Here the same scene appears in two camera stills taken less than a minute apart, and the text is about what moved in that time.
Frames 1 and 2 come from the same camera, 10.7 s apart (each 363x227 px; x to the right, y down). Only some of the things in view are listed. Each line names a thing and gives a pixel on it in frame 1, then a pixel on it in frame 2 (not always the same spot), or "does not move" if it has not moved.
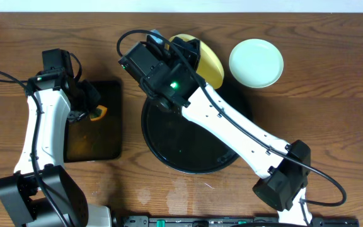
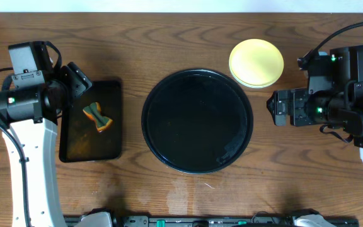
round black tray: [179, 145] does not move
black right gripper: [193, 55] -> [299, 98]
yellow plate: [208, 66] -> [256, 62]
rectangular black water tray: [87, 140] does not move
